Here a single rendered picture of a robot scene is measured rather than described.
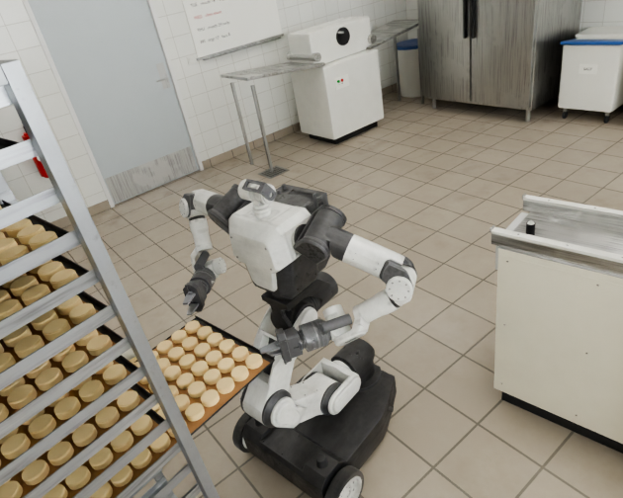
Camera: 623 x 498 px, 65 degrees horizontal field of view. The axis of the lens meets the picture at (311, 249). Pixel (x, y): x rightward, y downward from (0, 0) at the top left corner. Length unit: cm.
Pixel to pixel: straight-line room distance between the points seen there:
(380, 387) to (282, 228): 107
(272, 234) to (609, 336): 122
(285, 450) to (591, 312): 127
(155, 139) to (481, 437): 433
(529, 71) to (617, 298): 386
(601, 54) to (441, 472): 421
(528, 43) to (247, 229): 429
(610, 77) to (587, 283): 376
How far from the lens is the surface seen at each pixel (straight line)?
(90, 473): 134
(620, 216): 209
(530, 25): 542
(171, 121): 556
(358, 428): 218
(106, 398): 119
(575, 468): 234
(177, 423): 130
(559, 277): 191
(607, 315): 195
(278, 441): 219
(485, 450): 233
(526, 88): 555
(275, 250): 151
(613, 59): 544
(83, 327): 109
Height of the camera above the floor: 188
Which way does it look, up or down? 31 degrees down
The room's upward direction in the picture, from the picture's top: 11 degrees counter-clockwise
